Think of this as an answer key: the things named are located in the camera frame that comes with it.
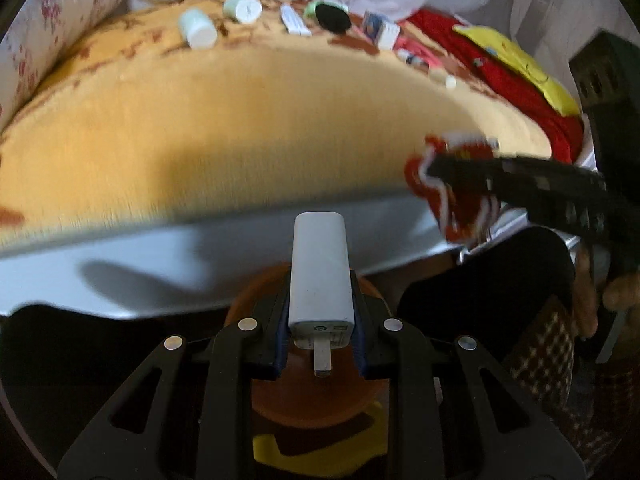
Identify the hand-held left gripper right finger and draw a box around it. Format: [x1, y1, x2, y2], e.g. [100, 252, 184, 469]
[349, 270, 586, 480]

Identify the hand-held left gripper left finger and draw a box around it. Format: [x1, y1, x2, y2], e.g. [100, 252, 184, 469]
[57, 272, 293, 480]

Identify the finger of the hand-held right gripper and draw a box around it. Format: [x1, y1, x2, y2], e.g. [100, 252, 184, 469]
[425, 154, 608, 196]
[520, 194, 621, 252]

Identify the orange plastic bin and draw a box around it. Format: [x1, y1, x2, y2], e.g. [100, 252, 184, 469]
[223, 262, 391, 428]

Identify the white USB charger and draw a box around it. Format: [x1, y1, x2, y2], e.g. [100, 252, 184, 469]
[289, 211, 357, 377]

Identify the red and white snack packet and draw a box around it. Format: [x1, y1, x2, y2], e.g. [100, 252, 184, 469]
[404, 131, 501, 243]

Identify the person's right hand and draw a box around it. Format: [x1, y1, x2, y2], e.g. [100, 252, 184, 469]
[572, 247, 640, 338]

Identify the red blanket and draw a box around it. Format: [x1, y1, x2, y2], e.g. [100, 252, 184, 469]
[402, 8, 586, 165]

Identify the yellow pillow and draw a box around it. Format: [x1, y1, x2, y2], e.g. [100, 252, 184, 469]
[452, 24, 582, 117]

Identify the white bed sheet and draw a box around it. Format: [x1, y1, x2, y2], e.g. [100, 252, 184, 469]
[0, 195, 601, 321]

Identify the small white bottle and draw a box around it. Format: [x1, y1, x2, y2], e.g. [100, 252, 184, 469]
[429, 67, 457, 90]

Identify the yellow plastic piece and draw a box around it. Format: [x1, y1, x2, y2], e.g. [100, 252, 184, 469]
[252, 400, 388, 476]

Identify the checkered cloth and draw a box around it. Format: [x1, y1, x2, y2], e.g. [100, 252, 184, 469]
[502, 295, 640, 480]

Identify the blue and white box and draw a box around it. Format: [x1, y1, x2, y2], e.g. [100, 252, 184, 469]
[361, 10, 402, 51]

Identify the yellow floral blanket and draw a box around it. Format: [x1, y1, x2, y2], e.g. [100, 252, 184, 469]
[0, 0, 556, 256]

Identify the black round object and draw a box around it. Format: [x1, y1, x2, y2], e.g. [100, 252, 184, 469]
[315, 3, 352, 36]

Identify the white tube box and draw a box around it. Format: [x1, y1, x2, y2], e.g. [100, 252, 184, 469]
[280, 4, 312, 37]

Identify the white plastic bottle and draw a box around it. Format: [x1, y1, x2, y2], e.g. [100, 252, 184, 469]
[178, 7, 219, 50]

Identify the mint and white jar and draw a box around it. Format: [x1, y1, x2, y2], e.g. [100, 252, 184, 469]
[222, 0, 263, 25]

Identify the pink floral pillow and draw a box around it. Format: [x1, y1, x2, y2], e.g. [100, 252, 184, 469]
[0, 0, 137, 126]

